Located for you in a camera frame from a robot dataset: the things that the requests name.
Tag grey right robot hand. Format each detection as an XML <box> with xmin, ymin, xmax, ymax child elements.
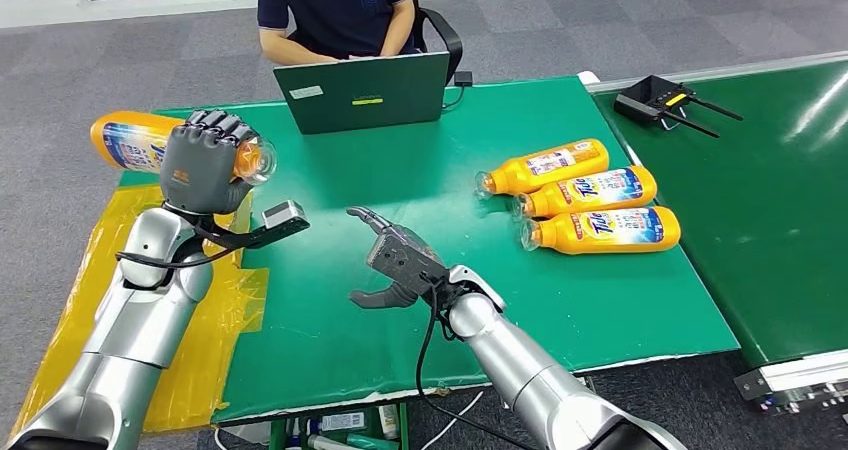
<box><xmin>345</xmin><ymin>205</ymin><xmax>421</xmax><ymax>311</ymax></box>

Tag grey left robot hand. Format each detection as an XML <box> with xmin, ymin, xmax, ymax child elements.
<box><xmin>158</xmin><ymin>108</ymin><xmax>260</xmax><ymax>216</ymax></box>

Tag orange detergent bottle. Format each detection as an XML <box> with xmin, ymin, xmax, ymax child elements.
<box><xmin>89</xmin><ymin>110</ymin><xmax>280</xmax><ymax>187</ymax></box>
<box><xmin>513</xmin><ymin>165</ymin><xmax>658</xmax><ymax>220</ymax></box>
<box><xmin>474</xmin><ymin>138</ymin><xmax>611</xmax><ymax>198</ymax></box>
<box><xmin>519</xmin><ymin>206</ymin><xmax>682</xmax><ymax>256</ymax></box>

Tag white bottle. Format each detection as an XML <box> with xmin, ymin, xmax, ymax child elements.
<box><xmin>377</xmin><ymin>404</ymin><xmax>401</xmax><ymax>442</ymax></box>

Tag green bottle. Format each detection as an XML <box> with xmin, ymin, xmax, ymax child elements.
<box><xmin>344</xmin><ymin>433</ymin><xmax>400</xmax><ymax>450</ymax></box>

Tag green table mat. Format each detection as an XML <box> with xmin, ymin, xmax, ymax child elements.
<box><xmin>117</xmin><ymin>75</ymin><xmax>741</xmax><ymax>427</ymax></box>

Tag white labelled box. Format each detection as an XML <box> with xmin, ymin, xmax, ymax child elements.
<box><xmin>319</xmin><ymin>411</ymin><xmax>368</xmax><ymax>434</ymax></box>

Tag yellow taped flattened cardboard box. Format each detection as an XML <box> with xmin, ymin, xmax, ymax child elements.
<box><xmin>7</xmin><ymin>185</ymin><xmax>271</xmax><ymax>435</ymax></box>

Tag white tube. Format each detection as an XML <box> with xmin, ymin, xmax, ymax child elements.
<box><xmin>306</xmin><ymin>434</ymin><xmax>362</xmax><ymax>450</ymax></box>

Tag dark green laptop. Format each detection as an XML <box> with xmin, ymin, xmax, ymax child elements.
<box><xmin>272</xmin><ymin>51</ymin><xmax>453</xmax><ymax>136</ymax></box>

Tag person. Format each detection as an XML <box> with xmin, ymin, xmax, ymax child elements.
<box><xmin>254</xmin><ymin>0</ymin><xmax>420</xmax><ymax>66</ymax></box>

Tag black office chair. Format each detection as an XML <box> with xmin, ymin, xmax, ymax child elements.
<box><xmin>410</xmin><ymin>6</ymin><xmax>465</xmax><ymax>87</ymax></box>

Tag black remote controller with antennas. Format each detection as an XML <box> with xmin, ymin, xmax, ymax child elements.
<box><xmin>613</xmin><ymin>75</ymin><xmax>745</xmax><ymax>140</ymax></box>

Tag green conveyor belt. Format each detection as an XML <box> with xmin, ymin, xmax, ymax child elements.
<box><xmin>586</xmin><ymin>51</ymin><xmax>848</xmax><ymax>416</ymax></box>

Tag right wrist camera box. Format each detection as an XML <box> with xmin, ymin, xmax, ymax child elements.
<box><xmin>365</xmin><ymin>225</ymin><xmax>453</xmax><ymax>296</ymax></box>

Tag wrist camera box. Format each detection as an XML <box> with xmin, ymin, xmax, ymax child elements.
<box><xmin>260</xmin><ymin>199</ymin><xmax>312</xmax><ymax>233</ymax></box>
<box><xmin>365</xmin><ymin>225</ymin><xmax>453</xmax><ymax>296</ymax></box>

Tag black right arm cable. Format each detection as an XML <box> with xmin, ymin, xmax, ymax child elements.
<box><xmin>414</xmin><ymin>284</ymin><xmax>538</xmax><ymax>450</ymax></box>

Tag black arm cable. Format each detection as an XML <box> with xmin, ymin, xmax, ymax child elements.
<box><xmin>114</xmin><ymin>218</ymin><xmax>240</xmax><ymax>273</ymax></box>
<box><xmin>414</xmin><ymin>284</ymin><xmax>538</xmax><ymax>450</ymax></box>

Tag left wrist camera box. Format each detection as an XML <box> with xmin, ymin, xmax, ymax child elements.
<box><xmin>260</xmin><ymin>199</ymin><xmax>312</xmax><ymax>233</ymax></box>

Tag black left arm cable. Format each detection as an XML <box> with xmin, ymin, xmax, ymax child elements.
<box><xmin>114</xmin><ymin>218</ymin><xmax>240</xmax><ymax>273</ymax></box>

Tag white cable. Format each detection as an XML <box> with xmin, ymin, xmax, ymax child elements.
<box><xmin>429</xmin><ymin>391</ymin><xmax>486</xmax><ymax>450</ymax></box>

